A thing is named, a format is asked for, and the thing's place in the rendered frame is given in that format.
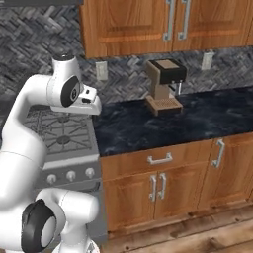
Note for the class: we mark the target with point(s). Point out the wooden base cupboard door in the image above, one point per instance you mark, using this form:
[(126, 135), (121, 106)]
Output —
[(183, 189), (234, 171), (128, 204)]

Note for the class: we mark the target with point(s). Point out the grey range hood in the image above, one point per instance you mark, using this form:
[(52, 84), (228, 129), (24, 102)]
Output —
[(39, 2)]

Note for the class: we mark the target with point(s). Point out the wooden wall cupboard door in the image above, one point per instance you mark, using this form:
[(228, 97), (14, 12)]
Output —
[(125, 26), (217, 23)]

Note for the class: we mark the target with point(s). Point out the wooden drawer front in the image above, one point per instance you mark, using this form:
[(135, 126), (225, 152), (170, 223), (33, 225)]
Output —
[(125, 163)]

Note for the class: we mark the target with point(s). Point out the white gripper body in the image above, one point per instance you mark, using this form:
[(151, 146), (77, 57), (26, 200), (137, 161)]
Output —
[(94, 108)]

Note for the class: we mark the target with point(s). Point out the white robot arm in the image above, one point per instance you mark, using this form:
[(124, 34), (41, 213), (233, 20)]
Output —
[(19, 158)]

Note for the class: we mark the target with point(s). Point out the grey stove knob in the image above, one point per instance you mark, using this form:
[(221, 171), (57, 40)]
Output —
[(51, 179), (89, 172), (70, 175)]

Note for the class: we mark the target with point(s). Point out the white wall outlet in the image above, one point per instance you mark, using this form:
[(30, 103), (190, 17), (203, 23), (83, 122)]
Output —
[(101, 70), (207, 61)]

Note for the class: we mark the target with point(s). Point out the grey gas stove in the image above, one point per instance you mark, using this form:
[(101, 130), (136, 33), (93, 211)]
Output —
[(66, 135)]

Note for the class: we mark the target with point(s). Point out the tan and black coffee machine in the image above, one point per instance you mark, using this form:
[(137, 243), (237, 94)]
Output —
[(164, 75)]

